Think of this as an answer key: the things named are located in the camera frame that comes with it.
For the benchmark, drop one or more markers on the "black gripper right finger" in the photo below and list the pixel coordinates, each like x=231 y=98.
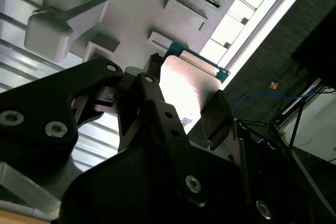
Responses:
x=216 y=119

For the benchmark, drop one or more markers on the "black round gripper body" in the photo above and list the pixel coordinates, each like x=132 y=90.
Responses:
x=131 y=190

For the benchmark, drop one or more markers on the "silver CPU with green edge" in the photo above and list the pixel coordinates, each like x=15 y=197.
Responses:
x=183 y=77

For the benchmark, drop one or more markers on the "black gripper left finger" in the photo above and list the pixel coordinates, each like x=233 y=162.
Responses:
x=39 y=103

